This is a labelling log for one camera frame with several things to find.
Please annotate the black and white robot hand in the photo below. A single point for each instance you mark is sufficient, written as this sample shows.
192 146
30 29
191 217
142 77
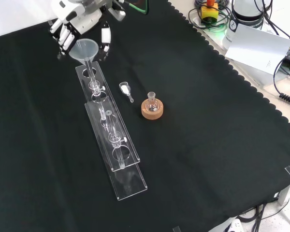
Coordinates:
79 17

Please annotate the clear acrylic funnel stand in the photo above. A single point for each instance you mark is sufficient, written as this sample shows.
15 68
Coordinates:
125 178

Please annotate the white power strip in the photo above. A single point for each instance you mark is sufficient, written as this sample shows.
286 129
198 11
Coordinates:
233 226

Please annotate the black bench cloth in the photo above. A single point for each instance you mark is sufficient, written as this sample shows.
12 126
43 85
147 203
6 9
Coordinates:
195 145

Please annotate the small round-bottom glass flask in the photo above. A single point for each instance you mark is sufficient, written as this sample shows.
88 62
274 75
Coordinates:
151 104

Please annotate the yellow stop button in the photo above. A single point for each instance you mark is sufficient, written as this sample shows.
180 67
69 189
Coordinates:
209 12

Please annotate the aluminium bench bracket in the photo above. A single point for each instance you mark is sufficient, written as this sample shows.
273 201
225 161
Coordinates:
286 193

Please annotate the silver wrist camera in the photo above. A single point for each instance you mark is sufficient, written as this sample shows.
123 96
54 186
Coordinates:
118 12

